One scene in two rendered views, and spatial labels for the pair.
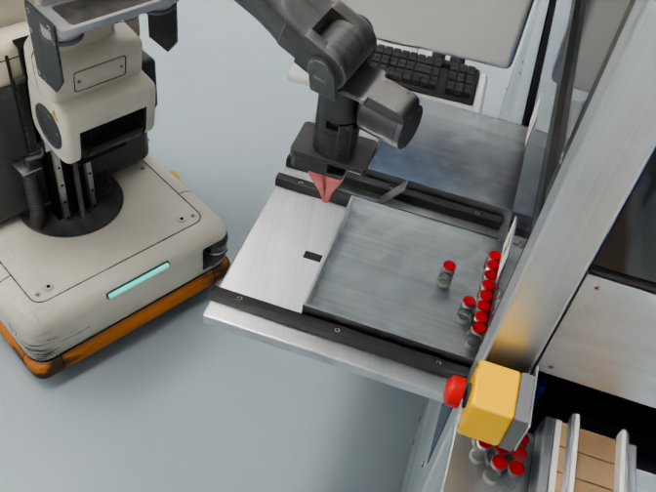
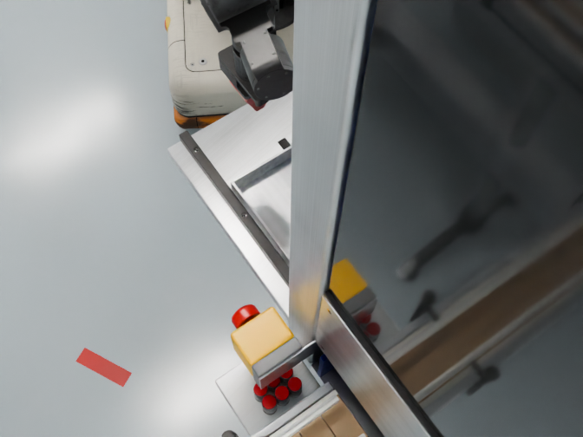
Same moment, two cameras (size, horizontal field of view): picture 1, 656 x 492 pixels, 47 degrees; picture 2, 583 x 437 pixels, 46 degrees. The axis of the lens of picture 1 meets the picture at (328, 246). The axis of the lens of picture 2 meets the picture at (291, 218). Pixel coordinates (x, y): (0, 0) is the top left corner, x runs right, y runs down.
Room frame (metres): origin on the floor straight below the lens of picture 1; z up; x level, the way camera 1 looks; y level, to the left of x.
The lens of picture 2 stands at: (0.38, -0.44, 1.93)
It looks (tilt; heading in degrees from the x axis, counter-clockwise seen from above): 64 degrees down; 43
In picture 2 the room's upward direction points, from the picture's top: 1 degrees clockwise
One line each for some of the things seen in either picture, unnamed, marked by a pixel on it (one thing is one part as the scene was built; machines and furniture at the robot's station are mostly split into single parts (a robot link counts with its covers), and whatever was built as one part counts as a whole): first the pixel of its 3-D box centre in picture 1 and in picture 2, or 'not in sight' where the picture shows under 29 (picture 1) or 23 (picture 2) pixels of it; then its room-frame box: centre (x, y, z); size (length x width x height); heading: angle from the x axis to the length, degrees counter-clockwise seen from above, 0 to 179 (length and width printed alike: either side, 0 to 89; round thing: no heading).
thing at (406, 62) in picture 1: (392, 64); not in sight; (1.54, -0.08, 0.82); 0.40 x 0.14 x 0.02; 83
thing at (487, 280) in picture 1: (483, 299); not in sight; (0.79, -0.25, 0.91); 0.18 x 0.02 x 0.05; 169
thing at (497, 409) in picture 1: (494, 404); (265, 346); (0.54, -0.24, 1.00); 0.08 x 0.07 x 0.07; 79
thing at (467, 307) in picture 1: (466, 309); not in sight; (0.76, -0.23, 0.91); 0.02 x 0.02 x 0.05
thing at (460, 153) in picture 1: (466, 158); not in sight; (1.14, -0.23, 0.90); 0.34 x 0.26 x 0.04; 79
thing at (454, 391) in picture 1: (459, 392); (247, 320); (0.55, -0.19, 1.00); 0.04 x 0.04 x 0.04; 79
